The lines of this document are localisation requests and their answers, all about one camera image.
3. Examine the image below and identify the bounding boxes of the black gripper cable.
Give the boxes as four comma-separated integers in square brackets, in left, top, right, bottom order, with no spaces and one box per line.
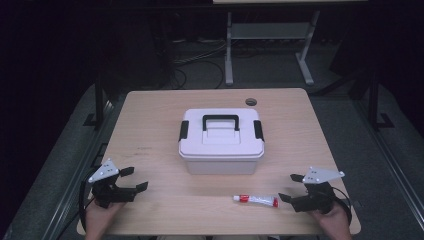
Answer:
[331,186,353,225]
[78,169,101,232]

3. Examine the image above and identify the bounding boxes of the bundle of floor cables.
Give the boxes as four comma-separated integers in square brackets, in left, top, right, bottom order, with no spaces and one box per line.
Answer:
[169,39,228,90]

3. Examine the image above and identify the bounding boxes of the white and red ointment tube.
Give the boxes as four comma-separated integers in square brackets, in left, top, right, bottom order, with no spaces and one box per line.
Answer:
[232,194,280,209]

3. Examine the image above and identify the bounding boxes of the person's right hand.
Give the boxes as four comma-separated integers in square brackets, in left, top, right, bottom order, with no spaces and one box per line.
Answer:
[310,201,352,235]

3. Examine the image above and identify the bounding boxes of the grey metal desk frame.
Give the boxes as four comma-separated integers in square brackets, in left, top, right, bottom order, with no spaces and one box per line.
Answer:
[224,9,322,87]

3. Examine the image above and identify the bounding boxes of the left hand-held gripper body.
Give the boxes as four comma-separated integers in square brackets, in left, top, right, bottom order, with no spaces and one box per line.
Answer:
[87,158,138,210]

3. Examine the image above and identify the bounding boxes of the black metal stand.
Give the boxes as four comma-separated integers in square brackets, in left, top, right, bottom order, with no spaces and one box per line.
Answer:
[365,72,396,132]
[82,75,108,130]

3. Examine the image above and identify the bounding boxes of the aluminium floor rail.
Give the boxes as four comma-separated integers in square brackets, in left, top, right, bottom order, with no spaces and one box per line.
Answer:
[41,99,115,240]
[353,99,424,232]

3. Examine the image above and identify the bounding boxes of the person's left hand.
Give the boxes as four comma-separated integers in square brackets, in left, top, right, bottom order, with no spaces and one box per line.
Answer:
[84,199,126,235]

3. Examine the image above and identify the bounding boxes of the white plastic storage box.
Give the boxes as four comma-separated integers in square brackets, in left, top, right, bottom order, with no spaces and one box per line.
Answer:
[181,155,263,176]

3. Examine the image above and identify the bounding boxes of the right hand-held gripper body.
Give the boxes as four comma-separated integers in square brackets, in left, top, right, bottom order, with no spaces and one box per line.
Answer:
[289,166,346,215]

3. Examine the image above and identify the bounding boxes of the white lid with black handle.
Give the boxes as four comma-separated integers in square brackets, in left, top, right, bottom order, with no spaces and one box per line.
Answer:
[177,107,266,161]

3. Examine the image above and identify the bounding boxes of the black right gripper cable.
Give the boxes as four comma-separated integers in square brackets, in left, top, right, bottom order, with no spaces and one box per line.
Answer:
[331,186,353,225]

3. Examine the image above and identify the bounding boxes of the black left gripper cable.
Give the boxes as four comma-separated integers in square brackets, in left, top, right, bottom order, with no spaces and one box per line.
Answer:
[78,169,101,232]

